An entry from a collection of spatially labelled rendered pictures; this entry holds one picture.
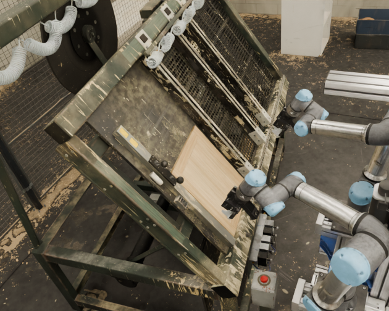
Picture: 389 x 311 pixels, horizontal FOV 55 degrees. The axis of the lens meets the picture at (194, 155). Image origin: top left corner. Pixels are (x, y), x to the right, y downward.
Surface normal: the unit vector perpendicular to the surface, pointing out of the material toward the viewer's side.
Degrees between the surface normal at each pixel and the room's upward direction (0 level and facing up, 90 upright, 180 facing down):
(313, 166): 0
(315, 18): 90
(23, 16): 90
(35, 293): 0
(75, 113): 57
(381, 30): 90
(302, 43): 90
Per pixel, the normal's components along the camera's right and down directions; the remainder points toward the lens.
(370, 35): -0.37, 0.66
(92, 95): 0.71, -0.33
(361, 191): -0.22, -0.67
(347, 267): -0.77, 0.43
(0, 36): 0.94, 0.10
